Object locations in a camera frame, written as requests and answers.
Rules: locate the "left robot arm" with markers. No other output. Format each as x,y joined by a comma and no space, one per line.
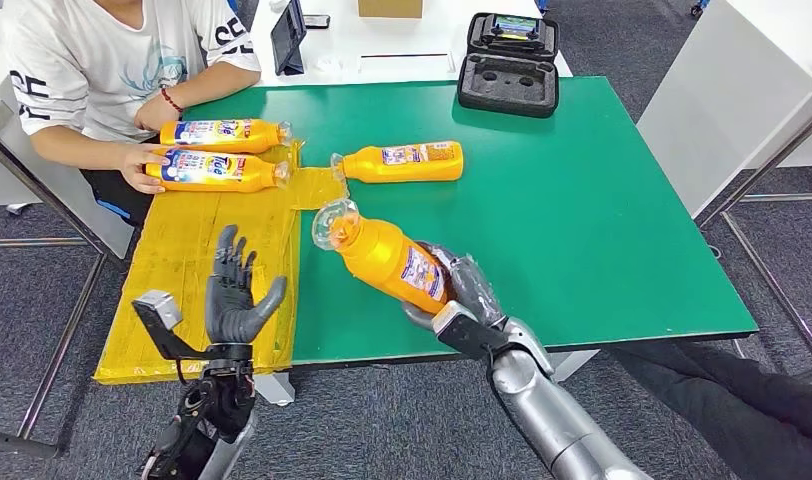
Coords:
207,411

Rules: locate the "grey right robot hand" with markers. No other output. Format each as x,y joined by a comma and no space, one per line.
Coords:
475,285

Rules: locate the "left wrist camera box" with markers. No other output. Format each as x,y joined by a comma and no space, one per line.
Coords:
155,308

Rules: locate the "person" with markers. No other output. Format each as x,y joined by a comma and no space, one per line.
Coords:
94,60
744,411

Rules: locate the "black remote controller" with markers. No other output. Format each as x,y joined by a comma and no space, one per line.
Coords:
516,27

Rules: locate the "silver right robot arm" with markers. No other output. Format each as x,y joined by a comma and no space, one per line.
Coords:
552,417

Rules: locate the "orange detergent bottle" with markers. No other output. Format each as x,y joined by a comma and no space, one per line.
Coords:
207,184
369,171
207,144
379,255

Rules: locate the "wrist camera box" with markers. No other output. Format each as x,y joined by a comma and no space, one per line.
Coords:
466,334
155,308

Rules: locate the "white partition panel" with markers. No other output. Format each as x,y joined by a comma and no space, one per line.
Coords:
717,112
114,238

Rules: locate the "yellow plastic wrapped board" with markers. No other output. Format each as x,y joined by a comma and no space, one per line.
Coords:
181,245

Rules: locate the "blue chair caster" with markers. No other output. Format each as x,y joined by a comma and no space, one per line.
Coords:
697,6
542,5

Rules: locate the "white table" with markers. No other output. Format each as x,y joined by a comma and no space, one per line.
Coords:
393,40

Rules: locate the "cardboard box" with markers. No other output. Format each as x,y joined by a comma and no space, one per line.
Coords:
389,8

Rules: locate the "black phone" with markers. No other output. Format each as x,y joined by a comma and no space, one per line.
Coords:
317,20

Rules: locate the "steel tube frame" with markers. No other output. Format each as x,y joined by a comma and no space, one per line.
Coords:
790,197
35,243

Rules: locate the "black tablet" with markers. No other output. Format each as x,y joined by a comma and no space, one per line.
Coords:
288,36

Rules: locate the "white table foot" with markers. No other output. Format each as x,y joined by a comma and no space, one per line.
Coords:
277,391
578,364

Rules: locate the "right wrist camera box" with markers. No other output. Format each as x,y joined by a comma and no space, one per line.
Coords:
466,334

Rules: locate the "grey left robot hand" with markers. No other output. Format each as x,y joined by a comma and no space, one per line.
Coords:
230,311

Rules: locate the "flat white box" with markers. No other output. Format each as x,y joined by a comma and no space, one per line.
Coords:
408,63

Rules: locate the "black foam carrying case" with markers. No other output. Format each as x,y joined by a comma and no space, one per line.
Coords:
507,98

